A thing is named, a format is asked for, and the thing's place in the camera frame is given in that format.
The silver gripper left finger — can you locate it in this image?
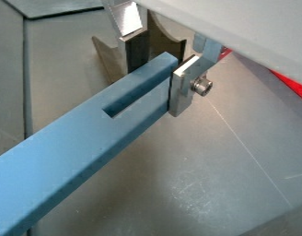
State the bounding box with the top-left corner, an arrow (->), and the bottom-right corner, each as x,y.
102,0 -> 144,41

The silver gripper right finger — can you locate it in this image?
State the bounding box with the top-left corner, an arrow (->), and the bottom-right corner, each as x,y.
168,33 -> 222,117

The blue slotted double-square block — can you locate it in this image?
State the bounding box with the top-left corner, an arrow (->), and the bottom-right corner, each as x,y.
0,53 -> 178,236

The black curved stand fixture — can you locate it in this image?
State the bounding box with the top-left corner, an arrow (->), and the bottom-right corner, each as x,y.
92,11 -> 186,84

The red foam shape board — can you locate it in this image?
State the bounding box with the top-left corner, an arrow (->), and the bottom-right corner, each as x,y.
218,46 -> 302,99

